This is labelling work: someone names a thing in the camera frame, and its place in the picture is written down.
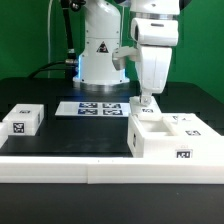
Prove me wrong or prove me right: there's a white cabinet door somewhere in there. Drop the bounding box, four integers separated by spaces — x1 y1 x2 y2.
162 113 220 137
129 96 161 115

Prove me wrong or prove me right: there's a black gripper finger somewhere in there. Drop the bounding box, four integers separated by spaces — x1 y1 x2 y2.
140 93 152 105

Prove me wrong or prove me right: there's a white cabinet top block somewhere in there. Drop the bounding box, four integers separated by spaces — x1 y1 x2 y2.
3 104 44 136

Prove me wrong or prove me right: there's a white cabinet body box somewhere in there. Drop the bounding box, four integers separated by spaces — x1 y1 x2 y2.
127 113 224 160

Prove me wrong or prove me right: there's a black cable bundle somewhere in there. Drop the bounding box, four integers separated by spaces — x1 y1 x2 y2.
28 0 87 80

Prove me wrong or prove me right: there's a white thin cable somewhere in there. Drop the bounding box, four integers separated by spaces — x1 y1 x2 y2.
47 0 55 79

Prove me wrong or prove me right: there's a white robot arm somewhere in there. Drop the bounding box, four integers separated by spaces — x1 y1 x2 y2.
59 0 191 105

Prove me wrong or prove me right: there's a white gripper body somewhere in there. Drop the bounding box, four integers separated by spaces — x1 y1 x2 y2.
137 46 172 95

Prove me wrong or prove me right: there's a white U-shaped fence frame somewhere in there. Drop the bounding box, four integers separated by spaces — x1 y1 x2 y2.
0 120 224 184

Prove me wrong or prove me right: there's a white fiducial marker sheet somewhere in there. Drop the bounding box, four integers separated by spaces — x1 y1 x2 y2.
55 101 130 117

